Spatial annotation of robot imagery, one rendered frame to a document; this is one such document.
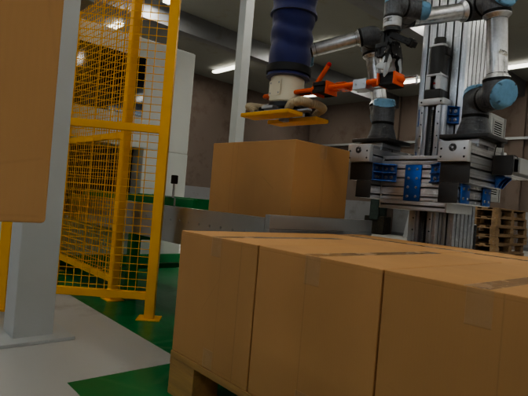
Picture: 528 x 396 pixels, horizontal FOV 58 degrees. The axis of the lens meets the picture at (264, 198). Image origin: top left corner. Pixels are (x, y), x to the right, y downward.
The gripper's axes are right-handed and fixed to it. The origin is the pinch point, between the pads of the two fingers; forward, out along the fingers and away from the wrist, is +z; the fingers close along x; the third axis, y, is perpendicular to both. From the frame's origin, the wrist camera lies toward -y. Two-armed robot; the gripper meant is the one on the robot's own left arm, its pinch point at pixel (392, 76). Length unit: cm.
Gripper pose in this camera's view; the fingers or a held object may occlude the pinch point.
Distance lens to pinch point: 206.5
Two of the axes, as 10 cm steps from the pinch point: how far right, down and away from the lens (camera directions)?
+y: -6.6, -0.6, 7.5
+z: -0.7, 10.0, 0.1
